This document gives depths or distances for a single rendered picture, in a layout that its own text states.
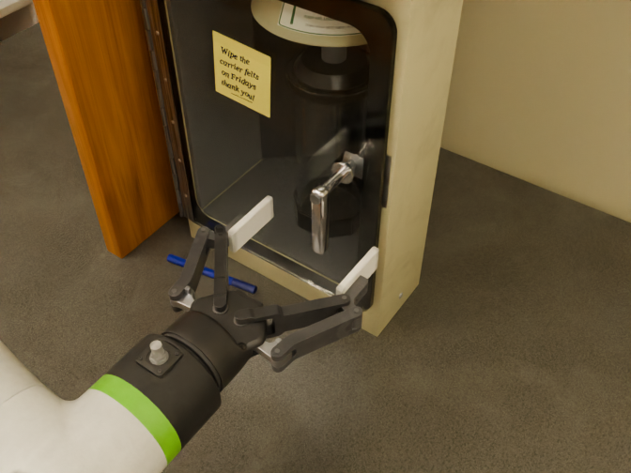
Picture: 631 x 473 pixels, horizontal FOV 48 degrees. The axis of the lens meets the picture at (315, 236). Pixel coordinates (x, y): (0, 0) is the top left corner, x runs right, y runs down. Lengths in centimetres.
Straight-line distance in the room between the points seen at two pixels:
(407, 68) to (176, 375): 33
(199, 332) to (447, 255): 49
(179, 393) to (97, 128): 42
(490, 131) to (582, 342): 40
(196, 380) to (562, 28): 71
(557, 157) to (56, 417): 85
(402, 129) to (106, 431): 38
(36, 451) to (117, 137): 48
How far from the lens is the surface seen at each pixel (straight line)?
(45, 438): 58
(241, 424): 86
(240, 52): 76
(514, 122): 117
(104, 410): 60
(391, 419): 86
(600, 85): 110
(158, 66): 87
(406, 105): 69
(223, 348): 64
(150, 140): 99
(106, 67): 90
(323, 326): 66
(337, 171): 74
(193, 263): 72
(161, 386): 60
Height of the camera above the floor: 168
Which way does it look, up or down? 45 degrees down
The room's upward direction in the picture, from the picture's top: straight up
